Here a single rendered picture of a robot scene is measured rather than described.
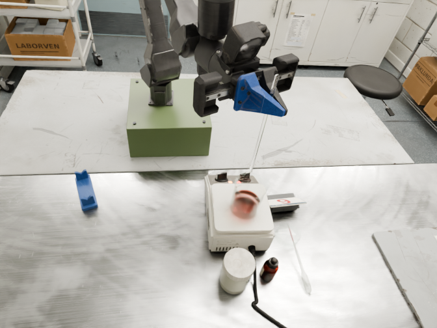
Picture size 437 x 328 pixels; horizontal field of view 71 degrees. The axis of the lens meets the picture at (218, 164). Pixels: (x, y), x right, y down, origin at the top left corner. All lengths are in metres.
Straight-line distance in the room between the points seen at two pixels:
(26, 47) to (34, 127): 1.79
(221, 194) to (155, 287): 0.22
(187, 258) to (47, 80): 0.78
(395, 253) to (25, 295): 0.76
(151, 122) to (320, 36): 2.65
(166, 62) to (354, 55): 2.95
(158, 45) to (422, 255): 0.76
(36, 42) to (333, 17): 2.48
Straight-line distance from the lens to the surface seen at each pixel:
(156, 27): 0.75
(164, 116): 0.80
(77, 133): 0.94
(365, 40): 3.53
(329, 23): 3.26
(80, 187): 0.78
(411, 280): 0.80
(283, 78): 0.53
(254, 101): 0.46
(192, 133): 0.78
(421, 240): 0.88
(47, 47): 2.71
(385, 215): 0.89
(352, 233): 0.80
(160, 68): 0.75
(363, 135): 1.10
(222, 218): 0.61
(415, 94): 3.26
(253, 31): 0.47
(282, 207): 0.75
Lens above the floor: 1.49
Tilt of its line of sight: 46 degrees down
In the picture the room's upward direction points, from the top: 9 degrees clockwise
